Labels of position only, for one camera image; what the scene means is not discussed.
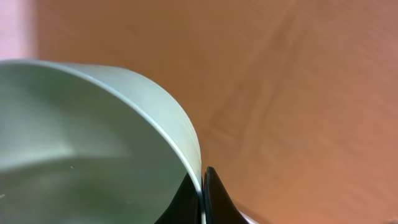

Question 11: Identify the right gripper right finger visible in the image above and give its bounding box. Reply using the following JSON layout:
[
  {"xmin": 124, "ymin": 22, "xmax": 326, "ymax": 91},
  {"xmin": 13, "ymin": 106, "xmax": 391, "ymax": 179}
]
[{"xmin": 203, "ymin": 167, "xmax": 248, "ymax": 224}]

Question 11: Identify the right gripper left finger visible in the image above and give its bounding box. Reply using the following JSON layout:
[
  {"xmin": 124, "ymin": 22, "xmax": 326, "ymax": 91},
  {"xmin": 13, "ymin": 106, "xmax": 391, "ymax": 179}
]
[{"xmin": 155, "ymin": 174, "xmax": 201, "ymax": 224}]

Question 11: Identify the mint green bowl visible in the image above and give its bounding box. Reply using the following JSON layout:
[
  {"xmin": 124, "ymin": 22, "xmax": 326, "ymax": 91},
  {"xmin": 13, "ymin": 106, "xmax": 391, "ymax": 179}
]
[{"xmin": 1, "ymin": 60, "xmax": 205, "ymax": 223}]

